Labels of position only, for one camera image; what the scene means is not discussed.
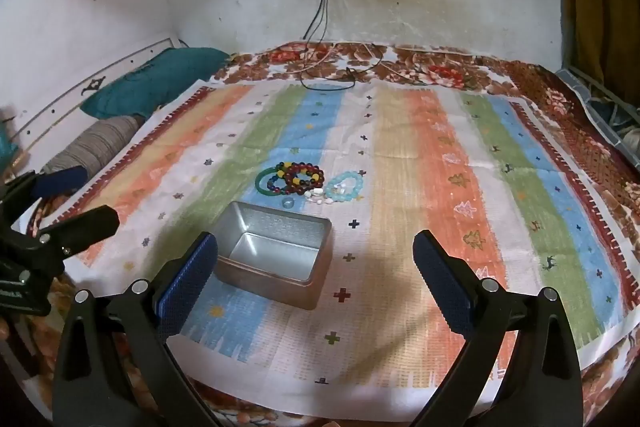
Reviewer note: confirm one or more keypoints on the striped pastel cloth mat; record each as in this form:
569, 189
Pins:
400, 157

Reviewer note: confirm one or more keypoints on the green bangle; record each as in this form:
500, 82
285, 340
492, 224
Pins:
260, 185

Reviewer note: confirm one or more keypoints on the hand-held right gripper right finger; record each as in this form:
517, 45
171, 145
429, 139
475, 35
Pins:
442, 287

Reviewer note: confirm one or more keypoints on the grey metal frame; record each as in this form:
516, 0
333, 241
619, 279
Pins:
582, 82

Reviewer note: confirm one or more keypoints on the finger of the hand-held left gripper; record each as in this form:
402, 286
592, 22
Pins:
62, 180
85, 227

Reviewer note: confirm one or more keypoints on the white headboard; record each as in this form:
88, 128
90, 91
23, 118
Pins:
70, 102

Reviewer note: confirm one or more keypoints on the grey striped pillow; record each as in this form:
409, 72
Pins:
95, 144

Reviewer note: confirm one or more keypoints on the small clear blue glass bead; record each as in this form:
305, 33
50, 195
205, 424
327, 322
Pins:
287, 203

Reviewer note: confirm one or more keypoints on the teal pillow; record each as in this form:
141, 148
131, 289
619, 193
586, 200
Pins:
150, 82

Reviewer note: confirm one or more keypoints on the silver metal tin box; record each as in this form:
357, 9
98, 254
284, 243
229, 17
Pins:
280, 281

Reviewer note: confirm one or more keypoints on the yellow hanging cloth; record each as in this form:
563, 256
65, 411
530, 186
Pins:
600, 7

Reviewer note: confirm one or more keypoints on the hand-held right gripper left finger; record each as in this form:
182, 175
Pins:
187, 287

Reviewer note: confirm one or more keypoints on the brown floral blanket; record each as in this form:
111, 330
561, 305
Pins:
440, 72

